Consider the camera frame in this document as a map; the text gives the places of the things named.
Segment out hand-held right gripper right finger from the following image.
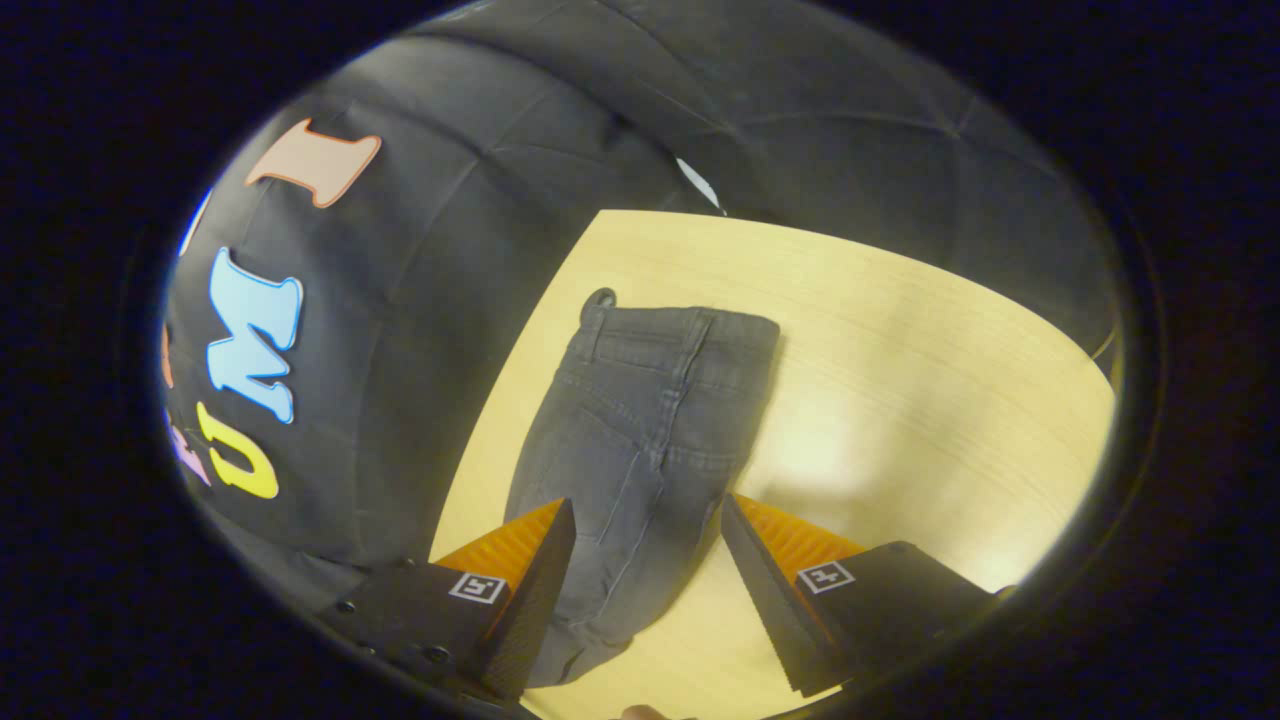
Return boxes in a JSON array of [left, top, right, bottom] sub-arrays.
[[719, 491, 1003, 699]]

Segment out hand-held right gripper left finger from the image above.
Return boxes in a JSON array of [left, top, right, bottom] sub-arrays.
[[334, 496, 579, 701]]

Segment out dark grey jeans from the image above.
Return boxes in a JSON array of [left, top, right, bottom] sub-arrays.
[[502, 304, 782, 690]]

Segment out black backdrop cloth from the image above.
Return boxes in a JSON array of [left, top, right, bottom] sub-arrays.
[[160, 0, 1123, 623]]

